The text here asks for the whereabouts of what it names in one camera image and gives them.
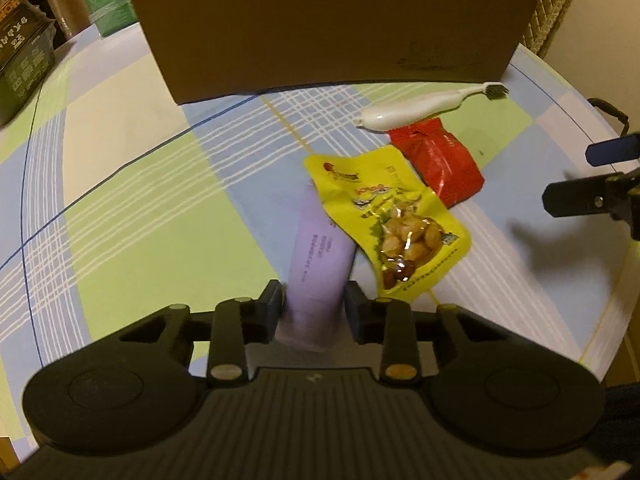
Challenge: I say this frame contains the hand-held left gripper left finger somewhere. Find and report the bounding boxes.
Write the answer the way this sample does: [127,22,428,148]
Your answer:
[117,280,285,389]

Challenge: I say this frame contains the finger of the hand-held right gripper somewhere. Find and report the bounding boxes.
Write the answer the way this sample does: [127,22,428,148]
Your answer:
[586,131,640,167]
[542,171,640,238]

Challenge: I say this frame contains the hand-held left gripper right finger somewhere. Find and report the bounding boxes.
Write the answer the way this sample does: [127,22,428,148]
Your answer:
[344,280,508,385]

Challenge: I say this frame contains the purple tube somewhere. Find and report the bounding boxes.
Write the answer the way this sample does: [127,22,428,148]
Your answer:
[277,182,358,353]

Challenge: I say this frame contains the yellow snack packet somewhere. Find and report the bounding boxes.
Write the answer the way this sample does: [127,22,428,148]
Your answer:
[303,144,473,303]

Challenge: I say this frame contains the red snack packet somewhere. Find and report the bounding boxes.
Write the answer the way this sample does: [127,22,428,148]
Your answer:
[387,116,486,210]

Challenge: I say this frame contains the white cleaning brush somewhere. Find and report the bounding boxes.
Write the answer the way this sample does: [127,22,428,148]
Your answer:
[355,81,510,132]

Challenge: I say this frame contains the brown cardboard box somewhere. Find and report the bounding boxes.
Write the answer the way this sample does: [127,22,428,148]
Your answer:
[131,0,538,106]

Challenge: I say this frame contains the desktop with checked tablecloth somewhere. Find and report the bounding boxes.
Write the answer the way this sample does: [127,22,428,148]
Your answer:
[0,22,640,461]

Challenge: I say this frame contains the green carton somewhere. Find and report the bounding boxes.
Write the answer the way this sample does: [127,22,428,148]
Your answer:
[82,0,168,38]

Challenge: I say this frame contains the dark wrapped food package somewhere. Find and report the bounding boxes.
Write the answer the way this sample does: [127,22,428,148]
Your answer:
[0,0,57,127]

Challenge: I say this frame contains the beige curtain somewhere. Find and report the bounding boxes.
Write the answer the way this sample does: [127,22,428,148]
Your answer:
[0,0,93,43]

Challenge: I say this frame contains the black curved metal handle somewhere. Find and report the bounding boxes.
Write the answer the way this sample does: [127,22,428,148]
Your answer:
[589,97,630,137]

